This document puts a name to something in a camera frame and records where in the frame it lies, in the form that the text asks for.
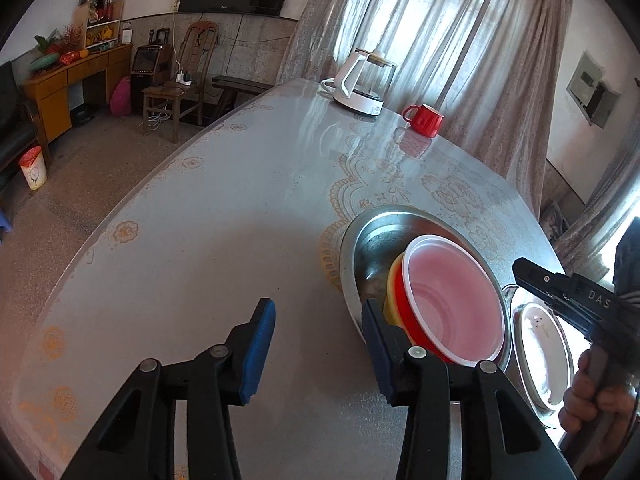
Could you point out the white power strip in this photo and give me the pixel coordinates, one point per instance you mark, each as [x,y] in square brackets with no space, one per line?
[184,79]

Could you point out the black portable speaker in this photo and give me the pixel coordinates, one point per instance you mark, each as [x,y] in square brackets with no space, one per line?
[145,62]

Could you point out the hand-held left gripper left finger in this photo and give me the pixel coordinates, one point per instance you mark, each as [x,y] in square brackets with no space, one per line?
[257,350]

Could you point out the narrow beige sheer curtain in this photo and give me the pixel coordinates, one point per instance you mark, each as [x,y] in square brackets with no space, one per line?
[600,200]

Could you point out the grey electrical panel box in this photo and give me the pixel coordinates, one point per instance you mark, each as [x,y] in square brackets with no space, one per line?
[582,82]

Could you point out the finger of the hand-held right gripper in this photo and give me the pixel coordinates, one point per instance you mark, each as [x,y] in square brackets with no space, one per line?
[537,277]

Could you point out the white rose print plate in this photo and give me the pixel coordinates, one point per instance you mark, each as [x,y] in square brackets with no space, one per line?
[542,355]

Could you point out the red plastic bowl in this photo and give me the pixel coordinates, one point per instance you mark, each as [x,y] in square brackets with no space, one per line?
[450,305]

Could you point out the white glass electric kettle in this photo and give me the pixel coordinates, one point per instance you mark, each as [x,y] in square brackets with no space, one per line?
[352,95]

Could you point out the white box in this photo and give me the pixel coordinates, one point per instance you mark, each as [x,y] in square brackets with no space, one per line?
[127,32]

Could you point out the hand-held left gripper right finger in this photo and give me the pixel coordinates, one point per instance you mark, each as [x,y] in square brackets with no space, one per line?
[377,360]

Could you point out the yellow plastic bowl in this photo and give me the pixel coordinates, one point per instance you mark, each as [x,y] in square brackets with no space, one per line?
[395,300]

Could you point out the wooden desk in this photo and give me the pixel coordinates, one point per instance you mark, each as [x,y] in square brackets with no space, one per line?
[55,110]

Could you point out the person's right hand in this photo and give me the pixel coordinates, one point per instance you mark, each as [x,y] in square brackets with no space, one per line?
[580,405]

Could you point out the red white trash bin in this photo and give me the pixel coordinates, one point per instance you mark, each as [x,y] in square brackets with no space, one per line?
[33,170]

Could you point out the wide beige sheer curtain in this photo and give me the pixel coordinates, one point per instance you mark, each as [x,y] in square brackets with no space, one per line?
[450,50]

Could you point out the tall-back wooden chair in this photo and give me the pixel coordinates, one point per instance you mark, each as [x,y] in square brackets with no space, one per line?
[170,92]

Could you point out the dark wooden bench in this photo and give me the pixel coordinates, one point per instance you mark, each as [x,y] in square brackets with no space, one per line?
[240,83]

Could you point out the person's dark jacket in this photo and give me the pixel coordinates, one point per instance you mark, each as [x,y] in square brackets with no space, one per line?
[629,260]

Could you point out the stainless steel bowl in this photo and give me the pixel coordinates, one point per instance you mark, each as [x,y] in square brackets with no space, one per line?
[380,245]

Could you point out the shelf with decorations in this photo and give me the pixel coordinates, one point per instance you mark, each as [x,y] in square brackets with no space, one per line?
[100,25]

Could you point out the blue plastic stool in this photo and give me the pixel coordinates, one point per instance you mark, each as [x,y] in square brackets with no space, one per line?
[2,227]

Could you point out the pink bag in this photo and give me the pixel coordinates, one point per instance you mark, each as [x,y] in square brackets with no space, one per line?
[121,97]

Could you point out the red mug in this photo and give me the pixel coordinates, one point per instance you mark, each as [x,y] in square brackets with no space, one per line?
[427,121]

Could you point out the pile of printed bags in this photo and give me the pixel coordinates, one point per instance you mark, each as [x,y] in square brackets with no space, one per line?
[552,217]

